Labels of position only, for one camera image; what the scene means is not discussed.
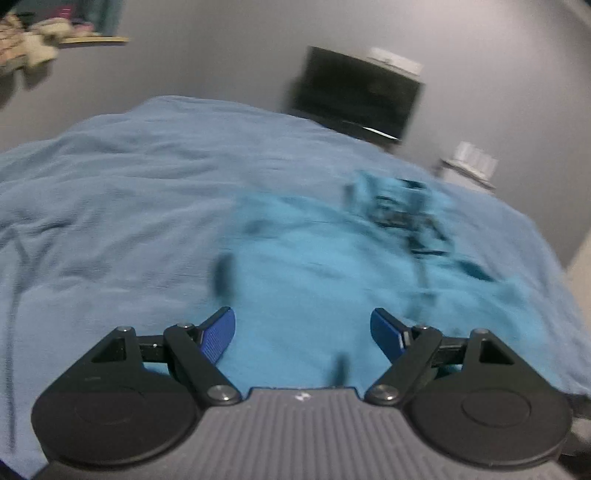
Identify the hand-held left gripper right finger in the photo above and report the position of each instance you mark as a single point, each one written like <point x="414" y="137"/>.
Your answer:
<point x="385" y="333"/>

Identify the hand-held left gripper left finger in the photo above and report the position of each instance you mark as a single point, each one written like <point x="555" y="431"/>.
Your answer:
<point x="220" y="333"/>

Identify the teal shirt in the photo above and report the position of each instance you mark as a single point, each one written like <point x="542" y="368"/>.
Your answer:
<point x="300" y="277"/>

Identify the light blue bed blanket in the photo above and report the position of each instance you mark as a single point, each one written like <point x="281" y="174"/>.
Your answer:
<point x="115" y="184"/>

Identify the white containers on stand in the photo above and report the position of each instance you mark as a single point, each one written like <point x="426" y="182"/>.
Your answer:
<point x="471" y="159"/>

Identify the black television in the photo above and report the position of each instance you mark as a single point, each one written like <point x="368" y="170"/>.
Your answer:
<point x="355" y="92"/>

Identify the white box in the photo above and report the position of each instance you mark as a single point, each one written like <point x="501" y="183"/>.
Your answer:
<point x="395" y="59"/>

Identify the teal hanging cloth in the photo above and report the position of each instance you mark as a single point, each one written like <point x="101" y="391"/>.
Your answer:
<point x="99" y="16"/>

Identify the wooden wall shelf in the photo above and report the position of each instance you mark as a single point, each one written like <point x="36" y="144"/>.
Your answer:
<point x="94" y="40"/>

